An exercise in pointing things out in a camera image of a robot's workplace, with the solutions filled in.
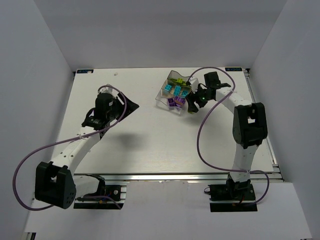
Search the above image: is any green small lego brick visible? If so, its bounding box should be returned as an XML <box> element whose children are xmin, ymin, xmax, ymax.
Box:
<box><xmin>176</xmin><ymin>78</ymin><xmax>184</xmax><ymax>85</ymax></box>

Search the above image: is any left corner blue label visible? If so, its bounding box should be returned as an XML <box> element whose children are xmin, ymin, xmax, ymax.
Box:
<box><xmin>76</xmin><ymin>69</ymin><xmax>94</xmax><ymax>74</ymax></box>

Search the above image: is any corner blue label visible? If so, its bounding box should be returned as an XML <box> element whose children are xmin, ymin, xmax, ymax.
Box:
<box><xmin>76</xmin><ymin>69</ymin><xmax>94</xmax><ymax>74</ymax></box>
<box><xmin>225</xmin><ymin>67</ymin><xmax>243</xmax><ymax>72</ymax></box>

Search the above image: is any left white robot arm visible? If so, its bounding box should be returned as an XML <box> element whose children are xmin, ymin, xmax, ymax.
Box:
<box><xmin>34</xmin><ymin>90</ymin><xmax>139</xmax><ymax>209</ymax></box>

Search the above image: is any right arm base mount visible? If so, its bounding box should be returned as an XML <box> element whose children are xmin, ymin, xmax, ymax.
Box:
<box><xmin>203</xmin><ymin>184</ymin><xmax>258</xmax><ymax>213</ymax></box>

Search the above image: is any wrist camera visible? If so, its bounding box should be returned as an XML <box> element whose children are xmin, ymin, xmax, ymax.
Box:
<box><xmin>97</xmin><ymin>84</ymin><xmax>115</xmax><ymax>97</ymax></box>
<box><xmin>186</xmin><ymin>76</ymin><xmax>199</xmax><ymax>93</ymax></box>

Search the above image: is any small teal lego brick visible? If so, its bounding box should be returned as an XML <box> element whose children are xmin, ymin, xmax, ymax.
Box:
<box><xmin>181</xmin><ymin>90</ymin><xmax>188</xmax><ymax>98</ymax></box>

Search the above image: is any clear plastic container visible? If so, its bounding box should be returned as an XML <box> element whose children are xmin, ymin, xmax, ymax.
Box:
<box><xmin>155</xmin><ymin>89</ymin><xmax>187</xmax><ymax>115</ymax></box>

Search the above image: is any right corner blue label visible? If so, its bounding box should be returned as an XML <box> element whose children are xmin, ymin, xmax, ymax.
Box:
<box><xmin>225</xmin><ymin>67</ymin><xmax>243</xmax><ymax>72</ymax></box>

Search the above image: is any purple 2x4 lego plate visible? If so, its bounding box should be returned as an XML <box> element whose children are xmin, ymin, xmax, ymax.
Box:
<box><xmin>174</xmin><ymin>96</ymin><xmax>186</xmax><ymax>105</ymax></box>

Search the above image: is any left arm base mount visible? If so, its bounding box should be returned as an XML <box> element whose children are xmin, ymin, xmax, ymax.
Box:
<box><xmin>73</xmin><ymin>174</ymin><xmax>127</xmax><ymax>210</ymax></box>

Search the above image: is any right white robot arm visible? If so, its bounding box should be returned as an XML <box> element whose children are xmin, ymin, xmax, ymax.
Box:
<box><xmin>186</xmin><ymin>71</ymin><xmax>268</xmax><ymax>189</ymax></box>

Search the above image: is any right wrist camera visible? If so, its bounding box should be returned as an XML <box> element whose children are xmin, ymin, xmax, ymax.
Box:
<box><xmin>186</xmin><ymin>76</ymin><xmax>199</xmax><ymax>93</ymax></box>

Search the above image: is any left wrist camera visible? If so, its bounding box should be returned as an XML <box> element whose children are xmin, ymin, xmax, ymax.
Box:
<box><xmin>97</xmin><ymin>84</ymin><xmax>115</xmax><ymax>97</ymax></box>

